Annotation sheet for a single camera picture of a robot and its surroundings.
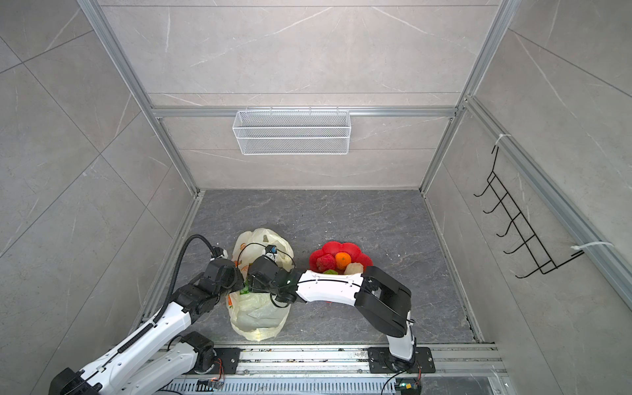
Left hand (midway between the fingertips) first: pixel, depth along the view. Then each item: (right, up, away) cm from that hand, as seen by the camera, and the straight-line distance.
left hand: (239, 268), depth 83 cm
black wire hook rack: (+84, +8, -23) cm, 88 cm away
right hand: (+5, -3, -2) cm, 6 cm away
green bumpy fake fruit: (+32, -2, +3) cm, 32 cm away
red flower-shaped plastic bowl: (+33, +5, +12) cm, 35 cm away
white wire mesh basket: (+16, +53, +17) cm, 58 cm away
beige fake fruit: (+40, -1, +3) cm, 40 cm away
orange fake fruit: (+36, +2, +7) cm, 37 cm away
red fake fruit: (+30, +1, +6) cm, 31 cm away
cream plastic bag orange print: (+8, -14, -5) cm, 17 cm away
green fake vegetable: (+2, -8, -1) cm, 8 cm away
